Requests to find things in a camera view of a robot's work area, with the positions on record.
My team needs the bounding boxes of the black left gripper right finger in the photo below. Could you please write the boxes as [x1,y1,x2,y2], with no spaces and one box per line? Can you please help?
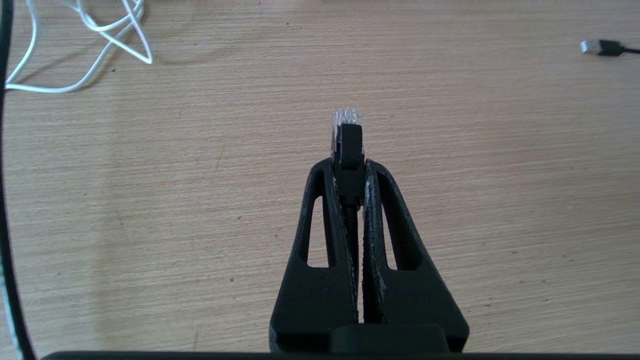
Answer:
[361,159,471,352]

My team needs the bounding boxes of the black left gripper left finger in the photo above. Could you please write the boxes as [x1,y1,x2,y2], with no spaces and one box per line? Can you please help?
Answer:
[269,158,360,352]

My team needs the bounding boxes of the black ethernet cable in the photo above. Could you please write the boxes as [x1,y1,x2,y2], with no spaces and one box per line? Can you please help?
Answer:
[0,0,366,360]

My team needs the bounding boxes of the white adapter cable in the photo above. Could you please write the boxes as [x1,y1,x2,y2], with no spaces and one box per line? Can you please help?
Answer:
[5,0,153,94]

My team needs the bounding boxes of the black usb cables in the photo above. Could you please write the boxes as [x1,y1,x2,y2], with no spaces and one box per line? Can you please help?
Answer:
[580,39,640,57]

